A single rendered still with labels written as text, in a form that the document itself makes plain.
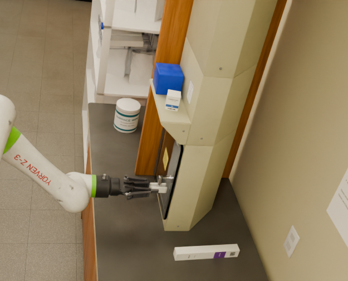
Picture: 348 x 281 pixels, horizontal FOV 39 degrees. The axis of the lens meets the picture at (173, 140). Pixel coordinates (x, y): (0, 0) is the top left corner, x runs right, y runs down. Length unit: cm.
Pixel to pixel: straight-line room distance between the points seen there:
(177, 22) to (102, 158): 84
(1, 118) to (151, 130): 87
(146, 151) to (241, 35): 88
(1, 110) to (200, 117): 69
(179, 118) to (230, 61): 29
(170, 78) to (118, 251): 73
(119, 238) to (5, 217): 151
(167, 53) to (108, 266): 89
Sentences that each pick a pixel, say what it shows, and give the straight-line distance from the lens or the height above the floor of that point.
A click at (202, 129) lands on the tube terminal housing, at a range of 182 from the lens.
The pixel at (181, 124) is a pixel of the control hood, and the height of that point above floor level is 150.
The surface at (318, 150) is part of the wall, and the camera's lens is 181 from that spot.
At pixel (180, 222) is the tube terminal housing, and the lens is 214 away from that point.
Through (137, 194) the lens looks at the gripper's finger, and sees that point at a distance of 198.
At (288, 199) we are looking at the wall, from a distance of 201.
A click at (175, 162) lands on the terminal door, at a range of 195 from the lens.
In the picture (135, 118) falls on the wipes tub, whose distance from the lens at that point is 263.
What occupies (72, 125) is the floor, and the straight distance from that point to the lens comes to 433.
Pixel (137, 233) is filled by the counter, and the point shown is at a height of 94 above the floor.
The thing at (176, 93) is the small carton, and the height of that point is 157.
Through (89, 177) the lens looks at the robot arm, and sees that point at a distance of 197.
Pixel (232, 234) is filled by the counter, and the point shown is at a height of 94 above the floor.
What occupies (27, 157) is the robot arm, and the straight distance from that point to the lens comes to 177.
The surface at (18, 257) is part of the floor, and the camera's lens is 324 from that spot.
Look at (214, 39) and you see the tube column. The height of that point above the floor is 185.
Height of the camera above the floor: 247
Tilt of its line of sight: 35 degrees down
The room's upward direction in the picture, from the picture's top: 13 degrees clockwise
